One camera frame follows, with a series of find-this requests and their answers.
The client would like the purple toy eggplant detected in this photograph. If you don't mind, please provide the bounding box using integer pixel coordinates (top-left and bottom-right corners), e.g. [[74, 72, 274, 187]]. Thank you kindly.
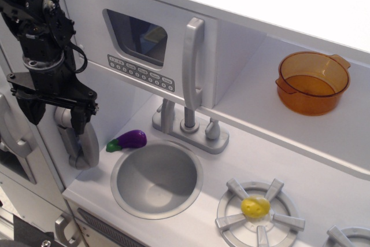
[[106, 130, 147, 153]]

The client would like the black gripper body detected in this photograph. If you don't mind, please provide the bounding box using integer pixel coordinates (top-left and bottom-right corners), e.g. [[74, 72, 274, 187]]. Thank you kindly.
[[7, 50, 98, 114]]

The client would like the white toy kitchen shelf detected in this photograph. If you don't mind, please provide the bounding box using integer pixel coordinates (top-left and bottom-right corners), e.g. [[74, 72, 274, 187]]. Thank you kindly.
[[91, 34, 369, 180]]

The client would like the grey round sink basin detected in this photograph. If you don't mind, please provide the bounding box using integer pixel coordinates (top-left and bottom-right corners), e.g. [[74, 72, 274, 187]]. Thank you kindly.
[[110, 140, 204, 220]]

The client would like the grey oven door handle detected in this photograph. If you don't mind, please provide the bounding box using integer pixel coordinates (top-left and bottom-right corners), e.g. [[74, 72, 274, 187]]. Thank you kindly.
[[54, 215, 81, 247]]

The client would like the grey stove burner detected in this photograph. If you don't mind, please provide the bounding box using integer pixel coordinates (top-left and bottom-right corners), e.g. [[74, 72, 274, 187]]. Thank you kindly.
[[323, 226, 369, 247], [215, 178, 305, 246]]

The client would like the grey toy wall phone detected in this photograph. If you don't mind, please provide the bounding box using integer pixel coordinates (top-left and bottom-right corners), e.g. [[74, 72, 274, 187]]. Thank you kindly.
[[54, 107, 99, 170]]

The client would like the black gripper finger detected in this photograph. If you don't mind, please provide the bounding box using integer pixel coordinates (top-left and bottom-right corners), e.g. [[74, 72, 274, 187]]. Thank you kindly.
[[71, 106, 91, 135], [16, 97, 46, 126]]

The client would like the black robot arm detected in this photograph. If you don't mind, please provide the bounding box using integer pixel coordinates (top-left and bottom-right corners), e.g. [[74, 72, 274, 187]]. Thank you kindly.
[[1, 0, 98, 135]]

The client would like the orange transparent plastic pot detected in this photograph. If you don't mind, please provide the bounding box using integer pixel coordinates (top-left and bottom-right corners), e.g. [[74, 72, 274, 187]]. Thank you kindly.
[[276, 51, 350, 116]]

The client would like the grey fridge door handle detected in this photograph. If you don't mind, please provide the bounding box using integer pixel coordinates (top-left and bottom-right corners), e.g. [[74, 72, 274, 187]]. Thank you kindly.
[[1, 93, 35, 158]]

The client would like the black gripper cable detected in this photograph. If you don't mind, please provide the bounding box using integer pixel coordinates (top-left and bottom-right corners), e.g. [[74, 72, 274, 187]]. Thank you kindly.
[[68, 43, 88, 73]]

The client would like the white toy microwave door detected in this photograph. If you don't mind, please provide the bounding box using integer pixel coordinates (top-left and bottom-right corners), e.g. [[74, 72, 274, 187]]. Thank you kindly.
[[65, 0, 218, 108]]

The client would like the yellow toy potato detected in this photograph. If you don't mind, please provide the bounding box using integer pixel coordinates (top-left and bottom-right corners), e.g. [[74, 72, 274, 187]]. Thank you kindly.
[[240, 196, 271, 219]]

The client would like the grey toy faucet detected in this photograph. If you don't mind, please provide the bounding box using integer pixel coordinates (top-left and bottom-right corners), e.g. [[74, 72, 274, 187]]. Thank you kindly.
[[152, 99, 230, 154]]

